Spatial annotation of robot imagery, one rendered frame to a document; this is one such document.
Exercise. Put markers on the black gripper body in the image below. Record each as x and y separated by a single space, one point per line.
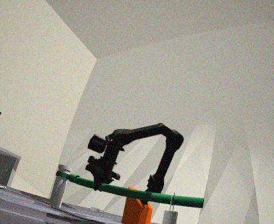
105 168

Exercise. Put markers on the grey cylindrical post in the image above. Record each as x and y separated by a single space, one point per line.
59 187

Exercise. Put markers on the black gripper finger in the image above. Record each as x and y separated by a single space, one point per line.
97 181
107 180

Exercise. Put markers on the green cylinder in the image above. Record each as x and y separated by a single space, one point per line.
142 195

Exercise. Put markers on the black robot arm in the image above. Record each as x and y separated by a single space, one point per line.
122 137

